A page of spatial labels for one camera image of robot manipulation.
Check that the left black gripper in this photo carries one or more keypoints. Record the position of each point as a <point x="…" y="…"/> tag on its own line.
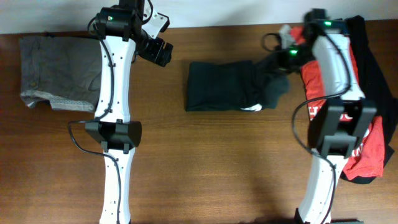
<point x="153" y="55"/>

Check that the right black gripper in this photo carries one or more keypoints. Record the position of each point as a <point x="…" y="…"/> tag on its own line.
<point x="281" y="67"/>

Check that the dark green Nike t-shirt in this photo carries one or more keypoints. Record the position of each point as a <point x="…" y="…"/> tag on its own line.
<point x="240" y="86"/>

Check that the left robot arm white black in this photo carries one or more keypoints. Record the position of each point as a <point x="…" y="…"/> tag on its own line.
<point x="125" y="31"/>

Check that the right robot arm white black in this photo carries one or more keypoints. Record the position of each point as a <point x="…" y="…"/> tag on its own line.
<point x="339" y="126"/>

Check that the black garment under red shirt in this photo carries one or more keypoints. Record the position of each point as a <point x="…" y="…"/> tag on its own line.
<point x="372" y="82"/>

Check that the folded grey shorts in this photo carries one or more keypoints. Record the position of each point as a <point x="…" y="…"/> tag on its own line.
<point x="64" y="71"/>

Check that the red soccer t-shirt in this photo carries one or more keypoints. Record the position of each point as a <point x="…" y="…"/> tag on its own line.
<point x="366" y="160"/>

